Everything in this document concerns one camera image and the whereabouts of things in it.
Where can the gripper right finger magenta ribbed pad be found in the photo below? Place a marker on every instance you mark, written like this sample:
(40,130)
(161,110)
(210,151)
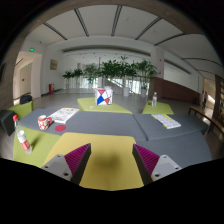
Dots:
(151,166)

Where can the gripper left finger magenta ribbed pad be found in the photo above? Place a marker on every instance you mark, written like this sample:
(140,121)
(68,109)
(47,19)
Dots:
(71,166)

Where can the clear water bottle red cap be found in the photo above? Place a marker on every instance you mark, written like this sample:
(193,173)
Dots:
(21,136)

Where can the distant clear water bottle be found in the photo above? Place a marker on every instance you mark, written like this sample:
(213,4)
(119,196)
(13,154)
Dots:
(154,99)

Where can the green seat cushion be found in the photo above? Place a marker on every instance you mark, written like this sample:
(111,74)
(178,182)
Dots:
(38,146)

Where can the yellow seat cushion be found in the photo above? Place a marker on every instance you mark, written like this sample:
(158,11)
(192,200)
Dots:
(111,165)

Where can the grey modular sofa seat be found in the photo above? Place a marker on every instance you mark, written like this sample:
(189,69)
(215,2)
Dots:
(185,144)

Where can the red round coaster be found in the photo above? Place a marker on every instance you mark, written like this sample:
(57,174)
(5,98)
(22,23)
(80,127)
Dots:
(60,128)

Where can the folded yellow white newspaper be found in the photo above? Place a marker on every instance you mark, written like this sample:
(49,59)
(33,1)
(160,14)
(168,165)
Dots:
(166,121)

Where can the red white patterned mug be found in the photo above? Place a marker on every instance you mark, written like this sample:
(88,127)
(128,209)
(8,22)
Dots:
(44,122)

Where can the open magazine on sofa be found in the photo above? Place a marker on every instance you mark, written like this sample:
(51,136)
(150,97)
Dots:
(63,115)

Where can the green ottoman under far bottle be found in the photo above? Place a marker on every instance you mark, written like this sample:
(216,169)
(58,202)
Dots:
(160,108)

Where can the green ottoman under box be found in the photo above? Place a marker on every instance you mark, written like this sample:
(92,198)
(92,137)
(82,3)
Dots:
(88,104)

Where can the white red blue geometric box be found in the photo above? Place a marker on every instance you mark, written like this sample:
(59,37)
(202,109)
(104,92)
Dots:
(103,96)

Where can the green armchair at left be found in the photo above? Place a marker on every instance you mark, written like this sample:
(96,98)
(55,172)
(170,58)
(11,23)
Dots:
(21,110)

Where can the dark grey stool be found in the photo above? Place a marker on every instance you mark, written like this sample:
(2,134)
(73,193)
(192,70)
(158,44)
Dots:
(6,121)

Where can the red fire extinguisher box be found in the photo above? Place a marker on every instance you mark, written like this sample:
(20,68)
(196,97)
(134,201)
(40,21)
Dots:
(51,88)

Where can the black bag on armchair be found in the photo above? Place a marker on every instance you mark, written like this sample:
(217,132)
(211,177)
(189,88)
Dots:
(25,99)

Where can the row of potted plants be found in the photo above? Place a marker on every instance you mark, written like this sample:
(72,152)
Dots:
(112,69)

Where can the yellow wall poster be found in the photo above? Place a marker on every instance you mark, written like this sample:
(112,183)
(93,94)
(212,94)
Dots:
(53,64)

